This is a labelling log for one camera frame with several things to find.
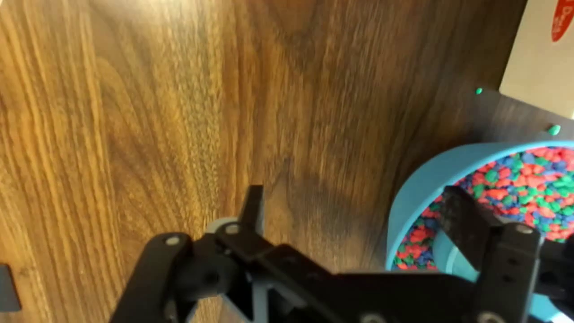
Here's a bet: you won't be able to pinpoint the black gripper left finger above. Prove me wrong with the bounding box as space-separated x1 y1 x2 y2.
109 184 387 323

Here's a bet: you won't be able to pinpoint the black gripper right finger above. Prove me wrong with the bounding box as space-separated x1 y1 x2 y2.
439 184 574 323

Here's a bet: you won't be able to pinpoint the blue bowl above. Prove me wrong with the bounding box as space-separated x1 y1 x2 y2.
384 140 574 323

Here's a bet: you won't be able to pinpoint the white wooden box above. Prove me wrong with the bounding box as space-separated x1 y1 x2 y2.
498 0 574 123

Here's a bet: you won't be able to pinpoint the colourful aquarium pebbles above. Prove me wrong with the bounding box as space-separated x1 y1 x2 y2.
391 146 574 275

